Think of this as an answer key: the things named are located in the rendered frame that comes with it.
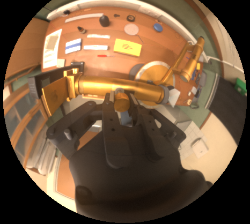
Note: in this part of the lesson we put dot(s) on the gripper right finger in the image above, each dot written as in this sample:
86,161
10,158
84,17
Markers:
156,128

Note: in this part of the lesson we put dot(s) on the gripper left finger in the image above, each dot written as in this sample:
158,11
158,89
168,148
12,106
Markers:
78,124

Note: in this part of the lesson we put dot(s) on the brass thumbscrew knob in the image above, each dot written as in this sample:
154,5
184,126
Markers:
121,101

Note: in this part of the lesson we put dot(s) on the glass prism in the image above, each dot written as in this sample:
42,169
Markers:
174,96

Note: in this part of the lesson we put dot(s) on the brass slit plate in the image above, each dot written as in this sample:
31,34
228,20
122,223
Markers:
54,93

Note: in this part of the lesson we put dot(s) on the white floor box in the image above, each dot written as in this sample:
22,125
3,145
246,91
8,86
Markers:
199,147

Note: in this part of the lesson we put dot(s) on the black open box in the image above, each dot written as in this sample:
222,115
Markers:
48,79

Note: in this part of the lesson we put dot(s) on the brass collimator tube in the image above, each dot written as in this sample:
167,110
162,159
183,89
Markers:
119,88

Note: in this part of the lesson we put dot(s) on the brass round spectrometer table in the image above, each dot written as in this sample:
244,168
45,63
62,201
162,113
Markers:
156,72

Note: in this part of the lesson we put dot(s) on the brass telescope tube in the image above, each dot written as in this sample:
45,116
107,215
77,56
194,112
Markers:
192,59

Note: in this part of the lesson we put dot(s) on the green box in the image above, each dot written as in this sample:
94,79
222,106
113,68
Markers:
240,86

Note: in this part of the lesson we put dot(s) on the wooden glazed cabinet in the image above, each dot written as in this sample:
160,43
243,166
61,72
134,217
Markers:
23,114

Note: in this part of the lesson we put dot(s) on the small cream block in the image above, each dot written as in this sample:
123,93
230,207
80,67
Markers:
60,63

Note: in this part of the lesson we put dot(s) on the red screwdriver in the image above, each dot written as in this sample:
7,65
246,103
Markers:
105,55

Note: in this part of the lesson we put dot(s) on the white and blue striped card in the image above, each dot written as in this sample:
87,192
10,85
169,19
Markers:
73,45

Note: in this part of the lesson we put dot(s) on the white label strip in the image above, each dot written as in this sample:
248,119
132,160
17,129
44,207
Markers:
98,36
95,47

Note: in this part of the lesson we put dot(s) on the white printed paper sheet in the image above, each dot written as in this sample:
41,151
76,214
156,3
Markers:
51,49

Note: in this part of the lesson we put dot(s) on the yellow notepad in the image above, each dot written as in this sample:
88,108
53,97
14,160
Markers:
127,47

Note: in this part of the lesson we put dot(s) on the small brown dropper bottle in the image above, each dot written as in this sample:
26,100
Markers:
81,29

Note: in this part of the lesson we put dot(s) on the blue round cap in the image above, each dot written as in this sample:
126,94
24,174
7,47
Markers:
158,27

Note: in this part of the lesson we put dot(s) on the white round dish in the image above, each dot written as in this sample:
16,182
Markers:
131,29

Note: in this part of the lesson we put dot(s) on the white long ruler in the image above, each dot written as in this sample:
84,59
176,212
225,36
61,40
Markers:
84,17

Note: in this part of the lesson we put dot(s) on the black tape roll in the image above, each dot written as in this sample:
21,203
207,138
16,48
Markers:
131,17

